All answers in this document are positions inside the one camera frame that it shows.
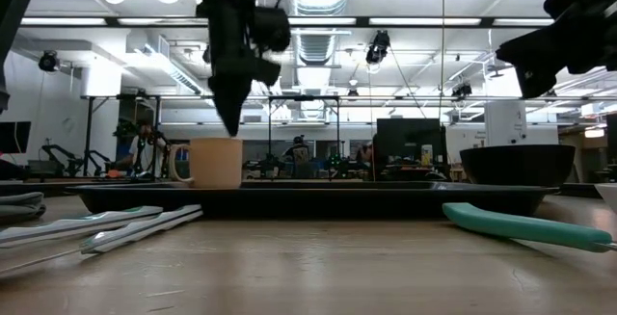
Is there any grey cloth napkin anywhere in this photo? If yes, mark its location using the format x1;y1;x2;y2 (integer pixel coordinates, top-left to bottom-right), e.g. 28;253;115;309
0;191;48;224

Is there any knife with teal-white handle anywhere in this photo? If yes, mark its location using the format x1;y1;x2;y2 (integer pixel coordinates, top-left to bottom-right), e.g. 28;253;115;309
0;203;204;277

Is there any black background workstation frame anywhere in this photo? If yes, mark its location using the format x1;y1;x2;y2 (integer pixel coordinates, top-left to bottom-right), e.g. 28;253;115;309
266;94;342;181
80;93;163;179

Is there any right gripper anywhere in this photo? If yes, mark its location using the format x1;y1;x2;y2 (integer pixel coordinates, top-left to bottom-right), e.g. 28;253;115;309
495;0;617;99

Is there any person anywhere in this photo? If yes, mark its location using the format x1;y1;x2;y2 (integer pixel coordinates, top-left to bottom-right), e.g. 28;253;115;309
125;119;168;179
355;141;375;177
282;135;312;179

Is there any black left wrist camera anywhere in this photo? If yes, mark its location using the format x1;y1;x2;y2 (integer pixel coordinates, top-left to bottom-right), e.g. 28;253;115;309
250;5;293;54

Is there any ceiling light strip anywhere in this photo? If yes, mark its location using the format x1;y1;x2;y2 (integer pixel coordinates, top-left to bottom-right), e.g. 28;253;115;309
368;16;483;27
20;16;108;27

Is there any black computer monitor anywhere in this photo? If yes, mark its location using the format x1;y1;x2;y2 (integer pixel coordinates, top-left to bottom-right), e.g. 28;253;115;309
0;120;33;155
375;118;448;181

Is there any black ceiling spotlight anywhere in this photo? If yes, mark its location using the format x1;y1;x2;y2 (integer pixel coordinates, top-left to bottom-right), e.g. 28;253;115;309
451;82;474;100
38;49;62;73
364;29;392;66

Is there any black plastic tray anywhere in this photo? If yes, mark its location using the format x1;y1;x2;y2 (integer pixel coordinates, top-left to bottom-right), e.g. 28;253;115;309
65;181;560;220

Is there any spoon with teal handle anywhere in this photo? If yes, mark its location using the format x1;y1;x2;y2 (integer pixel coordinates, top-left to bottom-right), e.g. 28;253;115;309
442;202;617;253

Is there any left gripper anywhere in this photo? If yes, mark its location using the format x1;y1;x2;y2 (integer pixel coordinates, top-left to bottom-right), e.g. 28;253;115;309
206;0;283;139

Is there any beige ceramic mug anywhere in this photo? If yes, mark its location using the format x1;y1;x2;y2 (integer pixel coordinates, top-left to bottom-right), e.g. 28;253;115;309
168;137;244;190

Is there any black bowl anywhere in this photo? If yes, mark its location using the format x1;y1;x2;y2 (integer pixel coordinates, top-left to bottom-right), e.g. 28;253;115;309
459;144;577;189

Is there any fork with teal-white handle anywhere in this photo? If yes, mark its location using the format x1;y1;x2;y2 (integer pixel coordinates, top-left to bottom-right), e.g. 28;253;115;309
0;205;164;249

